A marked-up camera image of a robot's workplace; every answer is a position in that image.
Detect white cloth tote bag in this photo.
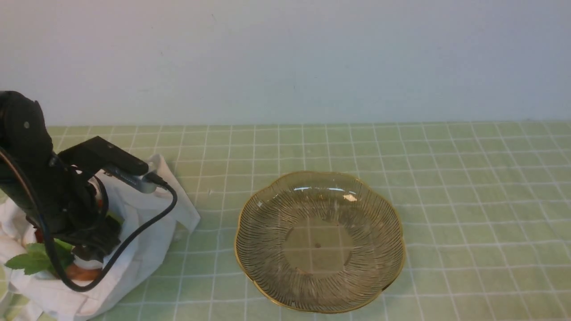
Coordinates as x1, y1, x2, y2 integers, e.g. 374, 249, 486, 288
1, 154, 200, 321

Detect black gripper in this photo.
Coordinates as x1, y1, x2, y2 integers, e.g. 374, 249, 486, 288
27, 170, 121, 263

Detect white radish with green leaves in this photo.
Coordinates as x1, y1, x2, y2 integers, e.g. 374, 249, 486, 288
4, 239, 75, 279

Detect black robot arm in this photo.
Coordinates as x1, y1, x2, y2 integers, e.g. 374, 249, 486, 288
0, 91, 120, 262

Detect amber glass ribbed plate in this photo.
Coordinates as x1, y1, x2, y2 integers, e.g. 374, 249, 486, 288
234, 171, 406, 314

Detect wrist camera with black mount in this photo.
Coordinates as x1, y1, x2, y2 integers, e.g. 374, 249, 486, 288
58, 136, 157, 194

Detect green checked tablecloth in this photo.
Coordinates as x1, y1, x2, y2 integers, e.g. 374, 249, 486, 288
49, 122, 571, 321

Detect black camera cable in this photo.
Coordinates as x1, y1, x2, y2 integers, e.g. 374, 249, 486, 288
0, 147, 178, 293

